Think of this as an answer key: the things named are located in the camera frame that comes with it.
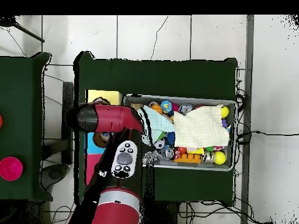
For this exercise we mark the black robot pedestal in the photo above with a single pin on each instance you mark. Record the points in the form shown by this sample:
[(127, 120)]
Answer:
[(166, 214)]

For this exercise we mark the cream waffle cloth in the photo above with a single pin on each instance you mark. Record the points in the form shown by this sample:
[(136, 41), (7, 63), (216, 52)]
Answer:
[(201, 126)]

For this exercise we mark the wooden box with three holes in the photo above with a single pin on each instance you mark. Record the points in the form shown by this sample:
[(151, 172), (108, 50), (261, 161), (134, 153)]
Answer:
[(112, 95)]

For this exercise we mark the yellow ball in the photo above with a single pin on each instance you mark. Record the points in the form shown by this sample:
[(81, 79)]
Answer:
[(219, 157)]

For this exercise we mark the black stand pole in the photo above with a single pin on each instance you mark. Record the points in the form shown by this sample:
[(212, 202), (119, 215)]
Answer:
[(5, 21)]

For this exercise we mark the crushed silver drink can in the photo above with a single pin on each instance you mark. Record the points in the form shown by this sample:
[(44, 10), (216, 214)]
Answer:
[(207, 157)]

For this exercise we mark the green cloth side table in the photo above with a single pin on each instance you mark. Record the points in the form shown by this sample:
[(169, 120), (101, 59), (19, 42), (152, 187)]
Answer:
[(21, 93)]

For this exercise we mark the pink round disc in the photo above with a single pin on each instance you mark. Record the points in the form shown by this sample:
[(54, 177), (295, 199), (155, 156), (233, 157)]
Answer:
[(10, 169)]

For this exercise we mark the grey toy robot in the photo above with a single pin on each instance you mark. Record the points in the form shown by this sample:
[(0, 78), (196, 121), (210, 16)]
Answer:
[(152, 157)]

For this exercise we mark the mint waffle cloth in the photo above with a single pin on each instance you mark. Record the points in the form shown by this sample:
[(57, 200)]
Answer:
[(159, 122)]

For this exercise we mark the shallow clear mesh bin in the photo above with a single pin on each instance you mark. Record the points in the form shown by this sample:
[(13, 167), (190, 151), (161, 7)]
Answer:
[(229, 161)]

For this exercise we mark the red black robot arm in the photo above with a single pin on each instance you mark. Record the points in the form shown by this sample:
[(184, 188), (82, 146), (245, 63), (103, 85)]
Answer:
[(117, 140)]

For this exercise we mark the orange toy basketball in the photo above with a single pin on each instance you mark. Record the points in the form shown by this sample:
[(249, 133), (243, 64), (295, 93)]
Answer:
[(158, 108)]

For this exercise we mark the small soccer ball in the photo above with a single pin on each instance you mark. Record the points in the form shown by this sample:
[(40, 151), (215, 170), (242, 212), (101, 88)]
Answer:
[(159, 143)]

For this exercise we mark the orange toy brick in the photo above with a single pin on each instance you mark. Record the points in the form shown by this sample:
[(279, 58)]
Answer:
[(189, 157)]

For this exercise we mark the blue globe ball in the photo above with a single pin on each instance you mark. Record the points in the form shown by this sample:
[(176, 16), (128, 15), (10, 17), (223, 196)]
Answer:
[(166, 106)]

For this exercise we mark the grey round base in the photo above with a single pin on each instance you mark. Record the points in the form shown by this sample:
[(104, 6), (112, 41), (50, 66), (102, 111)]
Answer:
[(55, 176)]

